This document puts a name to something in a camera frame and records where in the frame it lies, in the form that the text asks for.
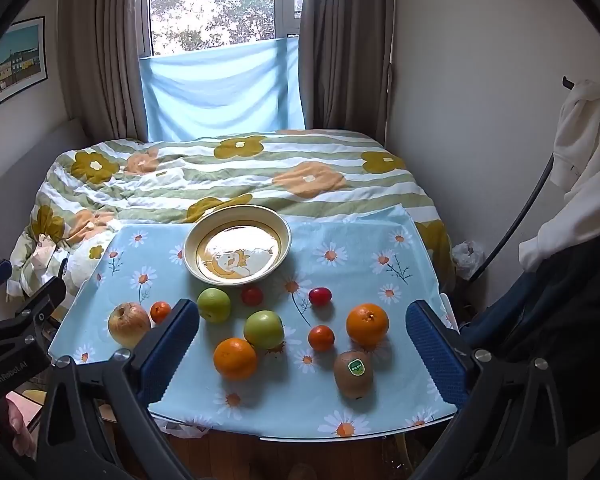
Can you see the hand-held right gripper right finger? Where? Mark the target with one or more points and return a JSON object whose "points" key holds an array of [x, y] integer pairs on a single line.
{"points": [[435, 355]]}

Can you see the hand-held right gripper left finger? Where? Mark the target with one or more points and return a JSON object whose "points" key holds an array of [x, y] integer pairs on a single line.
{"points": [[172, 350]]}

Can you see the yellow red apple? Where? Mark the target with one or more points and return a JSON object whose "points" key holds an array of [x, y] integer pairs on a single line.
{"points": [[128, 324]]}

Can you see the green apple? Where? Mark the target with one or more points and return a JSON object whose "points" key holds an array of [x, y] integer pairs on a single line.
{"points": [[264, 330], [214, 305]]}

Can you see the large orange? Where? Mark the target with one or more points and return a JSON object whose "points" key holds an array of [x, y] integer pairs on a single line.
{"points": [[367, 325], [235, 358]]}

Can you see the brown kiwi with green sticker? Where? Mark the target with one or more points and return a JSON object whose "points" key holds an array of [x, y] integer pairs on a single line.
{"points": [[353, 377]]}

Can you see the cream yellow cartoon bowl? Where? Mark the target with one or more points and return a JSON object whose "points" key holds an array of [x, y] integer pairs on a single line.
{"points": [[205, 260]]}

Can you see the small mandarin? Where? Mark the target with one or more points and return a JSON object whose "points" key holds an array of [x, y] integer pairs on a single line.
{"points": [[160, 311], [321, 337]]}

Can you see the person's left hand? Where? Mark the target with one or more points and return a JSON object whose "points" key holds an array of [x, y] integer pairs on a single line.
{"points": [[22, 420]]}

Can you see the white plastic bag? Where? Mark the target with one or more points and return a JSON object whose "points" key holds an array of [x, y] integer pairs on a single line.
{"points": [[182, 429]]}

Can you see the red tomato near bowl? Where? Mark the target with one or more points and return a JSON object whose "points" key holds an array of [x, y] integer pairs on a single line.
{"points": [[252, 296]]}

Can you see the crumpled clear plastic bag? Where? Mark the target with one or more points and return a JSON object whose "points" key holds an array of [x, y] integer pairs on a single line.
{"points": [[467, 259]]}

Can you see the blue daisy tablecloth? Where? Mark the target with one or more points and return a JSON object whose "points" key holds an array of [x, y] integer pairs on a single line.
{"points": [[290, 400]]}

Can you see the dark clothing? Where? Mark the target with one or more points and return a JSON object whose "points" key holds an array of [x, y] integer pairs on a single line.
{"points": [[555, 310]]}

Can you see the red plum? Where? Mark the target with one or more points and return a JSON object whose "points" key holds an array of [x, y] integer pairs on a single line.
{"points": [[320, 296]]}

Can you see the striped floral blanket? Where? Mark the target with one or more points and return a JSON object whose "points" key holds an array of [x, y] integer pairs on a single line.
{"points": [[280, 160]]}

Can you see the brown curtain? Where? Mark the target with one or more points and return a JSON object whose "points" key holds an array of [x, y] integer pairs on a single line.
{"points": [[105, 50], [345, 45]]}

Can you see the light blue window cloth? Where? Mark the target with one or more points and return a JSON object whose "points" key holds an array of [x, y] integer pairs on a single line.
{"points": [[220, 90]]}

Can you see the white hanging garment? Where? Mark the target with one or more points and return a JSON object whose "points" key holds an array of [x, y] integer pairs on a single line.
{"points": [[585, 130]]}

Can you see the window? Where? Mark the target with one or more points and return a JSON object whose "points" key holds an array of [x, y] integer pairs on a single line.
{"points": [[210, 5]]}

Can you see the framed wall picture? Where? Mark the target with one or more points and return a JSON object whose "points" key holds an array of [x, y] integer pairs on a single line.
{"points": [[15, 65]]}

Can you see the black wall hook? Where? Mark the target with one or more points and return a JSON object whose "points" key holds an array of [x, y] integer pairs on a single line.
{"points": [[568, 81]]}

